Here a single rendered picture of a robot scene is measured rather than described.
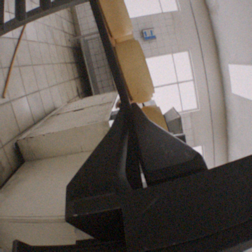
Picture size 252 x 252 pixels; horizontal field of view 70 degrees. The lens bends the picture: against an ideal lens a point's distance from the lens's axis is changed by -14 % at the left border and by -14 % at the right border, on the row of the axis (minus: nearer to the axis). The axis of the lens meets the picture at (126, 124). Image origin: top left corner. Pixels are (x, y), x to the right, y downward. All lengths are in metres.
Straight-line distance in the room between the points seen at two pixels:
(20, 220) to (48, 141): 0.71
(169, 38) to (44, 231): 4.27
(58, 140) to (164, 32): 3.63
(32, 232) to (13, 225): 0.11
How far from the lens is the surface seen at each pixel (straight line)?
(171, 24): 4.68
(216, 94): 4.95
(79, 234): 0.93
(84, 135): 1.44
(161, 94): 4.71
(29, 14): 0.70
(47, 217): 0.98
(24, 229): 1.11
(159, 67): 4.65
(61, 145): 1.52
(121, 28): 0.17
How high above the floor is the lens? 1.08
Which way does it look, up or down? 6 degrees down
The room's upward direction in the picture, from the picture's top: 78 degrees clockwise
